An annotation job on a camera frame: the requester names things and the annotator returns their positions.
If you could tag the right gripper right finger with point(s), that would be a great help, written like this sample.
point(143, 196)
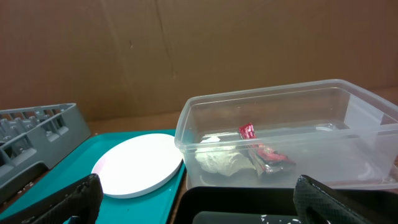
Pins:
point(317, 203)

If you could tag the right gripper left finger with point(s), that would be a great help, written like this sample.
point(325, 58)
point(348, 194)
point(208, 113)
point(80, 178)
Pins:
point(77, 203)

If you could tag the red snack wrapper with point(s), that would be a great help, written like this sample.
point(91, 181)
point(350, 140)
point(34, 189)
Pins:
point(266, 160)

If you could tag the large white plate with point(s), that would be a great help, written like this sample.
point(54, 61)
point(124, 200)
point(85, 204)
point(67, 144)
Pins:
point(138, 166)

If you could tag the white tissue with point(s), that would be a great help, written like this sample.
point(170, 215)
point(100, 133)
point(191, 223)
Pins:
point(217, 161)

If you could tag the grey dishwasher rack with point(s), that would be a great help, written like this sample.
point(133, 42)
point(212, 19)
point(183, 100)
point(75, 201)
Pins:
point(34, 140)

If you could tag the black tray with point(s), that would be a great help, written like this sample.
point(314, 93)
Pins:
point(250, 205)

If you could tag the teal plastic tray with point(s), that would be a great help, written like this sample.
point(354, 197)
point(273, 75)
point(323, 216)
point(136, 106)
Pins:
point(153, 208)

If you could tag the clear plastic bin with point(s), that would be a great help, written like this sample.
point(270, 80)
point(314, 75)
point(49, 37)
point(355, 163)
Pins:
point(336, 132)

